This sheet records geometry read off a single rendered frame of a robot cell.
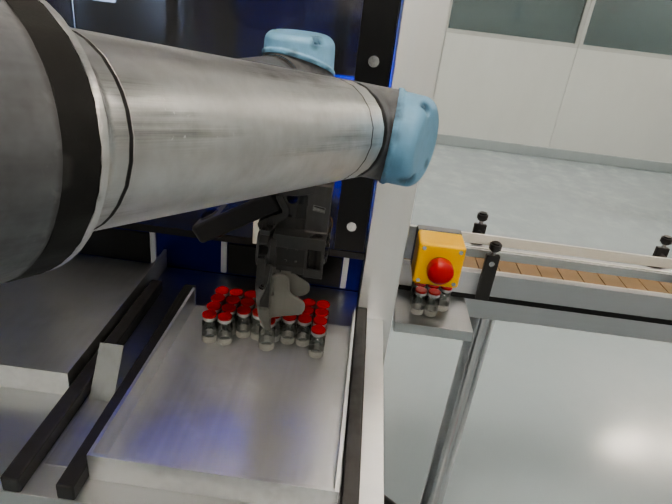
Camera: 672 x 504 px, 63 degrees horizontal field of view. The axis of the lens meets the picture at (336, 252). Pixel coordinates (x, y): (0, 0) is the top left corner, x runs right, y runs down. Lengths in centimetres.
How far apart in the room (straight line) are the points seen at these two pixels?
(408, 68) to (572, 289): 51
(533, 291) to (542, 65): 466
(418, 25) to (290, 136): 49
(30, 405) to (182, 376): 18
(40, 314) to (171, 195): 71
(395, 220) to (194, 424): 40
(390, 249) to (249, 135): 61
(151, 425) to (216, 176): 50
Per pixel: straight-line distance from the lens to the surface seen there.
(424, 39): 76
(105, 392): 75
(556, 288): 105
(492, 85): 553
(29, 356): 84
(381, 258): 85
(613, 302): 109
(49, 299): 96
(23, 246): 18
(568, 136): 583
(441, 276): 83
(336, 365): 79
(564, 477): 206
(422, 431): 201
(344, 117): 35
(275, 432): 69
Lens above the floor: 138
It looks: 27 degrees down
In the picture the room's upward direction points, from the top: 7 degrees clockwise
